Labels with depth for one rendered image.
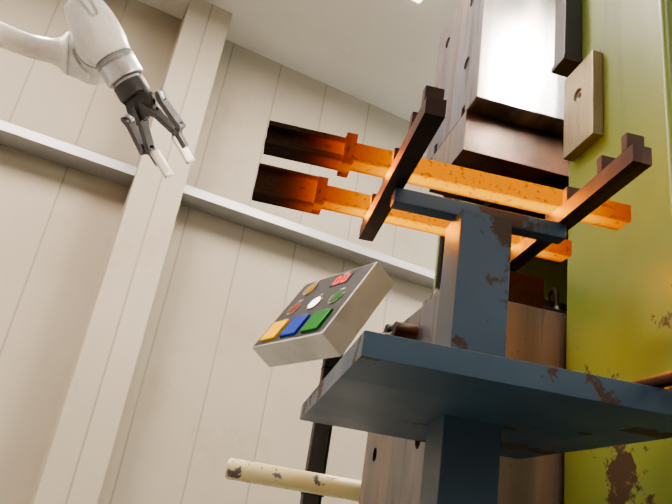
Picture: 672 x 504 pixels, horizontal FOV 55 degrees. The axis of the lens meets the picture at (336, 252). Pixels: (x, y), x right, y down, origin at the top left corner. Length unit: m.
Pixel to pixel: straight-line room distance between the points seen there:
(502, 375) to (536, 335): 0.57
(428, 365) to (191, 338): 3.80
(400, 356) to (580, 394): 0.14
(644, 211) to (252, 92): 4.25
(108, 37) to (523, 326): 1.08
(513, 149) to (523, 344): 0.48
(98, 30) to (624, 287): 1.19
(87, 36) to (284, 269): 3.19
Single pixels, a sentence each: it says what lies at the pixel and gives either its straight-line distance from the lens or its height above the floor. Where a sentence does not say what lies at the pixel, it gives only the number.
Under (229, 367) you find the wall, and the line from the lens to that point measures 4.28.
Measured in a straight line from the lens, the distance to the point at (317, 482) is 1.50.
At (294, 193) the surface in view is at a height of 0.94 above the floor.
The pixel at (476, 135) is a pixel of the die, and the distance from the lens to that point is 1.36.
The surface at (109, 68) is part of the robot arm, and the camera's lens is 1.58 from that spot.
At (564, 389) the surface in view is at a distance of 0.52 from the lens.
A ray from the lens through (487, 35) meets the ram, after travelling 1.45.
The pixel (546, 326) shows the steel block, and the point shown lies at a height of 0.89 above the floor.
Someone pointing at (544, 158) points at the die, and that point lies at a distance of 1.40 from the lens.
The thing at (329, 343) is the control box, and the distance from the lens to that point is 1.57.
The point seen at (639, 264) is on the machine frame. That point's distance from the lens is 0.96.
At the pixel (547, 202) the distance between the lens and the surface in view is 0.80.
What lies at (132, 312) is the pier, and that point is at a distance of 3.88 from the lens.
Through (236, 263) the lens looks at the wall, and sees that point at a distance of 4.44.
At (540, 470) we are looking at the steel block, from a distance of 1.03.
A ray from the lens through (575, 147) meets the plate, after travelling 1.16.
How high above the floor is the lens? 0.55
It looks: 22 degrees up
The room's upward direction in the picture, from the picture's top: 9 degrees clockwise
